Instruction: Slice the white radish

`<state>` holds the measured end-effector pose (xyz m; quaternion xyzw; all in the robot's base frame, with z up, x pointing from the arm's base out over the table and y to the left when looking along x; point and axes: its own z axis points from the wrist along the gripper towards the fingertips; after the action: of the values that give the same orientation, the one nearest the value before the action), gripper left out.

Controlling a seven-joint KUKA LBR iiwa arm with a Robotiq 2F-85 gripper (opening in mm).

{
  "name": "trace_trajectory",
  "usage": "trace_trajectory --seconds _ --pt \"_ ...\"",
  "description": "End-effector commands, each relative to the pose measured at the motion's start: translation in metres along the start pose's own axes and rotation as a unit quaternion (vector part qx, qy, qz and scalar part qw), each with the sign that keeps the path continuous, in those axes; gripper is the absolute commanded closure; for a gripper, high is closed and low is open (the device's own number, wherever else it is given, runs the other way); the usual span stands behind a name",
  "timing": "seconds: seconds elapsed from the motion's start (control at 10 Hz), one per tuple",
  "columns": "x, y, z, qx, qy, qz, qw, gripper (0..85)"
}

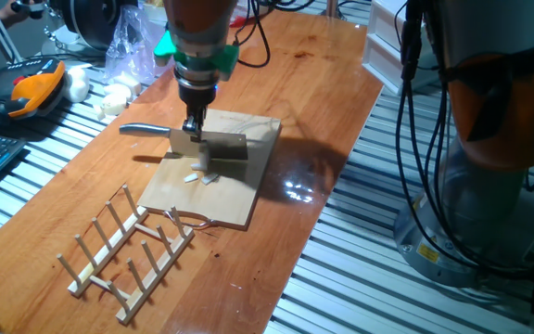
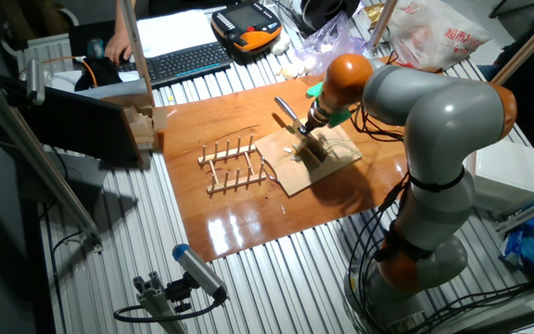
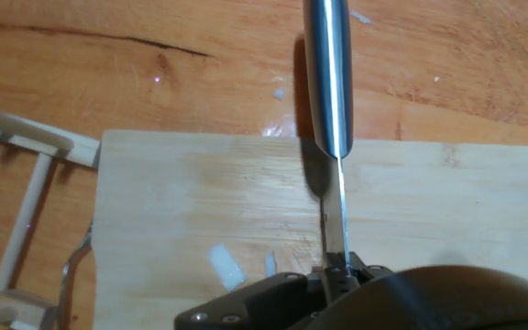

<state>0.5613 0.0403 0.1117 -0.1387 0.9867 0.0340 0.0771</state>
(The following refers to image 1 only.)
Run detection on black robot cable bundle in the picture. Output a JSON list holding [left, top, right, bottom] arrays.
[[236, 0, 534, 284]]

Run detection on wooden cutting board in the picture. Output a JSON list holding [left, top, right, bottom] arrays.
[[136, 109, 282, 232]]

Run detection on white red-printed plastic bag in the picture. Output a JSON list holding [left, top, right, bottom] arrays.
[[227, 0, 273, 27]]

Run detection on large white radish lump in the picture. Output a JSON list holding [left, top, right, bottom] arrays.
[[62, 67, 91, 104]]

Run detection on black round device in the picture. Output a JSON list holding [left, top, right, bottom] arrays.
[[60, 0, 138, 52]]

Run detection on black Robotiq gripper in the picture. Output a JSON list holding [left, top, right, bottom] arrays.
[[179, 85, 217, 143]]

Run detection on person's hand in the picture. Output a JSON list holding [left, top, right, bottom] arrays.
[[0, 0, 34, 22]]

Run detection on white drawer box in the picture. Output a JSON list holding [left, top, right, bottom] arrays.
[[362, 0, 439, 96]]

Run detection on wooden peg dish rack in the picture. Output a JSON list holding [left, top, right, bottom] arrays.
[[56, 184, 197, 326]]

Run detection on clear plastic bag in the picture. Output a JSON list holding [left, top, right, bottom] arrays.
[[104, 4, 175, 87]]

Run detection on steel cleaver knife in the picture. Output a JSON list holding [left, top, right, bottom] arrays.
[[118, 122, 249, 161]]

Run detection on black handheld device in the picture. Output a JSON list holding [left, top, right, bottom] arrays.
[[10, 0, 45, 14]]

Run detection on orange black teach pendant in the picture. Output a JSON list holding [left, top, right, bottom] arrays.
[[0, 58, 68, 127]]

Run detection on spare white radish piece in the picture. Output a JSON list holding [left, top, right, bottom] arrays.
[[98, 94, 129, 117], [117, 72, 144, 96], [103, 83, 134, 101]]

